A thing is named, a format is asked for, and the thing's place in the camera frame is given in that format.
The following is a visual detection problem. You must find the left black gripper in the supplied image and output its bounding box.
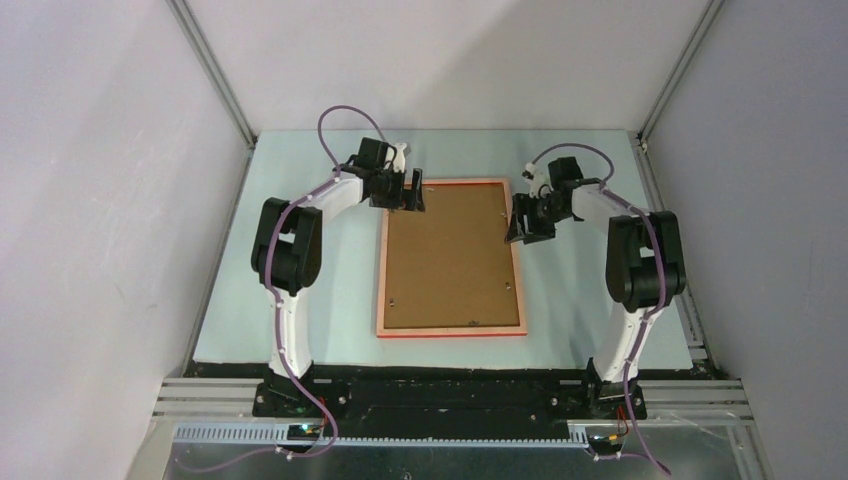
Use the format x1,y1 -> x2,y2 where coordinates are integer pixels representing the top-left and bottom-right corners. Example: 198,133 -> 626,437
371,166 -> 425,213

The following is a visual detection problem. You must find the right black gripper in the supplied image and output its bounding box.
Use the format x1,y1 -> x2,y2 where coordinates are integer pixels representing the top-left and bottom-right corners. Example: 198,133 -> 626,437
504,193 -> 569,245

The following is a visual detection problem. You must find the brown backing board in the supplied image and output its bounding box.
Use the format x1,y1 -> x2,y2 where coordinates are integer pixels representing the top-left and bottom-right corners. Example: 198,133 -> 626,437
384,184 -> 521,330

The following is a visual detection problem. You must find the red wooden picture frame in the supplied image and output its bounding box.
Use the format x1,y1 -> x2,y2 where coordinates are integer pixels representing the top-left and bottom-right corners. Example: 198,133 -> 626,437
376,177 -> 529,340

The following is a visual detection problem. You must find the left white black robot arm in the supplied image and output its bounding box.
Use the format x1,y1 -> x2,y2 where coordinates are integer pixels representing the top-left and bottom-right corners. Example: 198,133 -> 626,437
251,138 -> 425,417

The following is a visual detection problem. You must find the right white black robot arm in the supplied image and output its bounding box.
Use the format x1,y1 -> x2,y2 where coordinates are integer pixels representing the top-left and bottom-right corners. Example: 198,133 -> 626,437
505,157 -> 687,418

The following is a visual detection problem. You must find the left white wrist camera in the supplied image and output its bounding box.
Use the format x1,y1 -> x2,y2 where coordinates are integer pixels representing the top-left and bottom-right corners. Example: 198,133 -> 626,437
386,142 -> 410,173

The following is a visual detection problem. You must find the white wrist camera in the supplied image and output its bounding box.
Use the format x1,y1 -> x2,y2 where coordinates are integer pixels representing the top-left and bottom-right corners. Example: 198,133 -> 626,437
522,162 -> 551,199
386,142 -> 410,173

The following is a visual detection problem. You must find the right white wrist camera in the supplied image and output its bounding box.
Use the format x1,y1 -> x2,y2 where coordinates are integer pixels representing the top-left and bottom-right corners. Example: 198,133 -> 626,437
522,162 -> 551,199

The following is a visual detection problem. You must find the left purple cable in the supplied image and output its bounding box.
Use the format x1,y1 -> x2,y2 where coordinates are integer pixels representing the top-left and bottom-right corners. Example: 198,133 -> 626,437
263,104 -> 389,460

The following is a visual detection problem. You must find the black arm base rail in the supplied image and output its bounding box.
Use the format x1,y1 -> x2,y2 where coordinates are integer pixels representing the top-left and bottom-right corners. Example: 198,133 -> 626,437
185,362 -> 651,440

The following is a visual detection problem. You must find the grey slotted cable duct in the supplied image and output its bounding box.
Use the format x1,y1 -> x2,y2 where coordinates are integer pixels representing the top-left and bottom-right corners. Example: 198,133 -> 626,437
173,422 -> 589,449

